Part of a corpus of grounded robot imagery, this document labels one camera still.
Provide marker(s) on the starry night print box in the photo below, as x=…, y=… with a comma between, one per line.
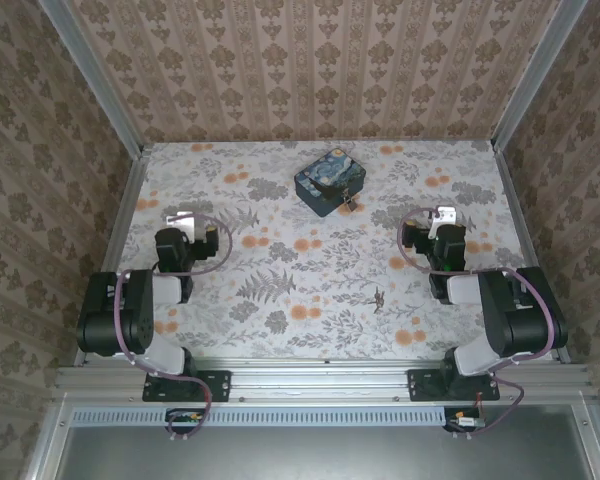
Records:
x=330, y=172

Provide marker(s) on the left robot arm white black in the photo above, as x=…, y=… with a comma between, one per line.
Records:
x=130, y=320

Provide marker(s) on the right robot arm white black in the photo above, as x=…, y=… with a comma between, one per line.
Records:
x=510, y=320

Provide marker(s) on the floral patterned table cover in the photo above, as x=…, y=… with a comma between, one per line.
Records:
x=330, y=340

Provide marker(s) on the small connector board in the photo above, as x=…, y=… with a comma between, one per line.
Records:
x=185, y=419
x=464, y=420

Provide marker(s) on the grey metal sheet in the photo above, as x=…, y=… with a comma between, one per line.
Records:
x=320, y=455

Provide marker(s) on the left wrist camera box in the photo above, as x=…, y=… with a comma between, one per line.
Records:
x=181, y=222

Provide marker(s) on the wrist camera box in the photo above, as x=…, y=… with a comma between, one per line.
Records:
x=445, y=214
x=181, y=222

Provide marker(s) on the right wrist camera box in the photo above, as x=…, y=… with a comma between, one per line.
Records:
x=445, y=214

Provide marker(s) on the aluminium side rail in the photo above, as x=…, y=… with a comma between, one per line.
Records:
x=127, y=200
x=517, y=200

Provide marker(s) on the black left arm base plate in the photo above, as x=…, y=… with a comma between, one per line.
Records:
x=220, y=387

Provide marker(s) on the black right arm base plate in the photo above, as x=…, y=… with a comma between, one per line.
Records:
x=422, y=387

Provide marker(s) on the aluminium mounting rail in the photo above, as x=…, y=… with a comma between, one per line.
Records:
x=320, y=380

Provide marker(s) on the aluminium corner post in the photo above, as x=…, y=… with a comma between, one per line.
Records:
x=102, y=85
x=536, y=75

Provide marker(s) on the aluminium frame profile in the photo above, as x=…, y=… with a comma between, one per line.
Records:
x=592, y=440
x=47, y=440

